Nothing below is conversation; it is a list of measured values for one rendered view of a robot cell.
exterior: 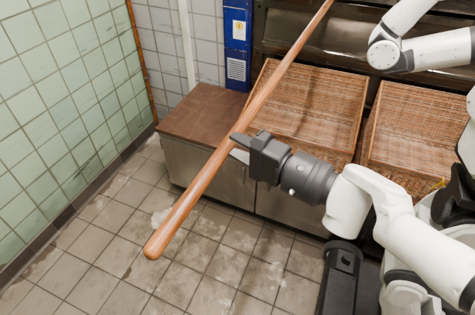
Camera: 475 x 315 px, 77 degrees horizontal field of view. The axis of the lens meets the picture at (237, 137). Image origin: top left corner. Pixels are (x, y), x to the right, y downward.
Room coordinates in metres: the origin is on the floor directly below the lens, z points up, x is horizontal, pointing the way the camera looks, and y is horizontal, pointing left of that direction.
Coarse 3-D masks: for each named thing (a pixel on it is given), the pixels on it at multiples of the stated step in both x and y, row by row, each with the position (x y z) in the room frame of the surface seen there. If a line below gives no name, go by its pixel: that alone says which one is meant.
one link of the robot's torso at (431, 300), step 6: (426, 300) 0.46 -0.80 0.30; (432, 300) 0.45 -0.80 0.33; (438, 300) 0.44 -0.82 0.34; (426, 306) 0.44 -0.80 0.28; (432, 306) 0.42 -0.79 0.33; (438, 306) 0.42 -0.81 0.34; (426, 312) 0.42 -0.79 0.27; (432, 312) 0.40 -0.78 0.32; (438, 312) 0.40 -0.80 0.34; (444, 312) 0.40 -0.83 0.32
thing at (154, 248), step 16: (320, 16) 1.20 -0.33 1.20; (304, 32) 1.04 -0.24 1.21; (288, 64) 0.83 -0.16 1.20; (272, 80) 0.72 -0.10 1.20; (256, 96) 0.65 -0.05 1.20; (256, 112) 0.59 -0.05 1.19; (240, 128) 0.52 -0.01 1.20; (224, 144) 0.46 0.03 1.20; (208, 160) 0.42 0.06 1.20; (224, 160) 0.43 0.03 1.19; (208, 176) 0.38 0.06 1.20; (192, 192) 0.34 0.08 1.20; (176, 208) 0.30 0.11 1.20; (176, 224) 0.27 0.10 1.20; (160, 240) 0.24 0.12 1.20
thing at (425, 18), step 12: (276, 0) 1.56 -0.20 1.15; (288, 0) 1.53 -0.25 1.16; (300, 0) 1.51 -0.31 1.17; (312, 0) 1.49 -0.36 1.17; (324, 0) 1.47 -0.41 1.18; (336, 0) 1.47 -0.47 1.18; (348, 0) 1.47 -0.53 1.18; (348, 12) 1.42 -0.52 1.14; (360, 12) 1.40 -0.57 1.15; (372, 12) 1.38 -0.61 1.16; (384, 12) 1.36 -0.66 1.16; (432, 12) 1.31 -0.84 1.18; (444, 12) 1.31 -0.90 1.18; (444, 24) 1.26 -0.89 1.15; (456, 24) 1.25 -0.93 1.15; (468, 24) 1.23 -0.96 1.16
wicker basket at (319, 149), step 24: (264, 72) 1.47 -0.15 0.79; (288, 72) 1.47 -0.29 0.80; (312, 72) 1.42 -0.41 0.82; (336, 72) 1.38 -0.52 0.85; (288, 96) 1.42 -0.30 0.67; (312, 96) 1.38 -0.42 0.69; (336, 96) 1.34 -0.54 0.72; (360, 96) 1.30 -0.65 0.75; (264, 120) 1.30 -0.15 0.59; (288, 120) 1.30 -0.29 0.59; (312, 120) 1.30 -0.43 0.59; (336, 120) 1.29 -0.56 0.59; (360, 120) 1.07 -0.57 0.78; (288, 144) 1.00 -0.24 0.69; (312, 144) 0.96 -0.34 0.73; (336, 144) 1.10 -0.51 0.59; (336, 168) 0.91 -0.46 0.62
